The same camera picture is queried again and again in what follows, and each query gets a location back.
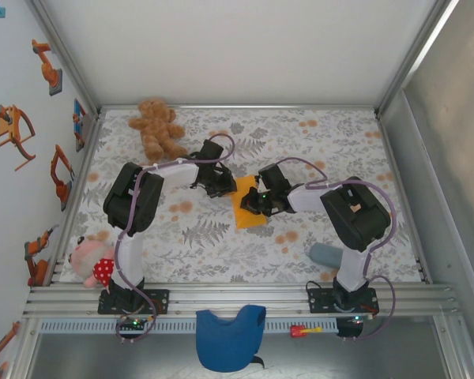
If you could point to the orange arm sticker grey base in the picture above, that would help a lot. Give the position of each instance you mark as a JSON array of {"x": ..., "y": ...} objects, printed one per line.
[{"x": 47, "y": 69}]

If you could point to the orange cloth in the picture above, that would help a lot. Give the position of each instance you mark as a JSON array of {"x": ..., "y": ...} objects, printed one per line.
[{"x": 245, "y": 221}]

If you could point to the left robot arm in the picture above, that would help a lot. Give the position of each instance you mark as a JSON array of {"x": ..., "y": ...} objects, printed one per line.
[{"x": 134, "y": 197}]

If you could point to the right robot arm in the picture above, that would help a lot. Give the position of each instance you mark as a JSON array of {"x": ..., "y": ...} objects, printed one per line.
[{"x": 355, "y": 213}]

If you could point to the blue cloth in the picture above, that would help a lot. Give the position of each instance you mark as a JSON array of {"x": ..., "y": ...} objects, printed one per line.
[{"x": 225, "y": 343}]

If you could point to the blue and orange sticker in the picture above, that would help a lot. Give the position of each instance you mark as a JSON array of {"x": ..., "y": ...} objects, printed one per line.
[{"x": 79, "y": 122}]

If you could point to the thin aluminium frame rail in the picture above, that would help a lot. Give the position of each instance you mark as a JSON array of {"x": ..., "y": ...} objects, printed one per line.
[{"x": 260, "y": 106}]

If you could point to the circuit board with LED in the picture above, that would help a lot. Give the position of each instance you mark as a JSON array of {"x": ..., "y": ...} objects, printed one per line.
[
  {"x": 133, "y": 323},
  {"x": 359, "y": 320}
]

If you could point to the orange claw sticker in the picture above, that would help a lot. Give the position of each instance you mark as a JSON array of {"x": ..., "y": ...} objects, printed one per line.
[{"x": 6, "y": 126}]

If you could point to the aluminium frame leg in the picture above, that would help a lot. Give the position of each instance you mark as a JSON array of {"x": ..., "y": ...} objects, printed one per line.
[
  {"x": 23, "y": 347},
  {"x": 456, "y": 347}
]

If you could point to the aluminium side rail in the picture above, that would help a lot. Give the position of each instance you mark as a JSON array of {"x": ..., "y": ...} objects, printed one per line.
[
  {"x": 77, "y": 197},
  {"x": 403, "y": 197}
]

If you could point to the wide aluminium frame rail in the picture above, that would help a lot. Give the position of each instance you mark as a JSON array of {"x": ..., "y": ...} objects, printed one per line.
[{"x": 241, "y": 294}]

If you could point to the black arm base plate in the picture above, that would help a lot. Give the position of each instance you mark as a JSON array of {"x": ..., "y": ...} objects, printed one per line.
[
  {"x": 160, "y": 300},
  {"x": 320, "y": 300}
]

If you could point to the pink plush toy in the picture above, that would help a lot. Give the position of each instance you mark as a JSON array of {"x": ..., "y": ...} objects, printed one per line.
[{"x": 87, "y": 256}]

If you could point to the brown teddy bear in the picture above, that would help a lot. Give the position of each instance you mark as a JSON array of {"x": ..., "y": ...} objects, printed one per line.
[{"x": 156, "y": 126}]

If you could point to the floral tablecloth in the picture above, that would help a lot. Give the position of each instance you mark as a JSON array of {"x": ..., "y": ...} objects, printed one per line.
[{"x": 221, "y": 256}]

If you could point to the grey-blue cylinder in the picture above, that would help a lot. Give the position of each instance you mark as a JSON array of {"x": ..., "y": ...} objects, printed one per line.
[{"x": 324, "y": 254}]

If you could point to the aluminium frame post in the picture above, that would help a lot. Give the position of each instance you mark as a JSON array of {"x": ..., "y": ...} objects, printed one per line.
[
  {"x": 68, "y": 59},
  {"x": 411, "y": 59}
]

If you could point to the red and yellow tool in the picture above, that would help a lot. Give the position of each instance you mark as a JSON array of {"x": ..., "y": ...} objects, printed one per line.
[{"x": 298, "y": 331}]

